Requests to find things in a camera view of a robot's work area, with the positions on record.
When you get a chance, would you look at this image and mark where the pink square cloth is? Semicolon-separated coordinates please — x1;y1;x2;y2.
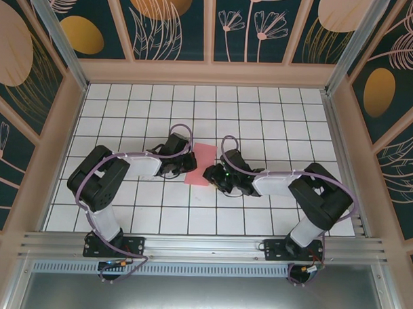
184;142;218;189

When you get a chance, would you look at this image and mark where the galvanised metal sheet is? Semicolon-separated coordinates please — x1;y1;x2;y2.
0;271;406;309

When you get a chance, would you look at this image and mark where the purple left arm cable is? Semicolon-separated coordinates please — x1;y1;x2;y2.
72;120;195;285

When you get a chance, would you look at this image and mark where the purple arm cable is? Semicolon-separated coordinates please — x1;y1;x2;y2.
72;120;195;285
216;134;361;289

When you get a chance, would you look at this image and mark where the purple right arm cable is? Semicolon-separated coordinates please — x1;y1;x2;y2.
216;134;361;289

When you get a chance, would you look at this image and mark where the long aluminium mounting rail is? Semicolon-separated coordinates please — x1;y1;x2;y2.
18;225;391;272

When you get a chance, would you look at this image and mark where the slotted grey cable duct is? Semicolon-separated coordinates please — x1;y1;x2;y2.
31;255;382;284

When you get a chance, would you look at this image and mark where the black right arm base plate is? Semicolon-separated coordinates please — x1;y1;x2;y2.
262;238;326;264

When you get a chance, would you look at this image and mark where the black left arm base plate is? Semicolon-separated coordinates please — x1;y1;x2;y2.
83;234;146;260

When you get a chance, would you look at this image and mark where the aluminium side rail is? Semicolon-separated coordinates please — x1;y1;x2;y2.
317;92;378;239

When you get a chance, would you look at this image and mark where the aluminium frame post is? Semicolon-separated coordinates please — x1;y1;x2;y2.
18;0;92;92
323;0;393;97

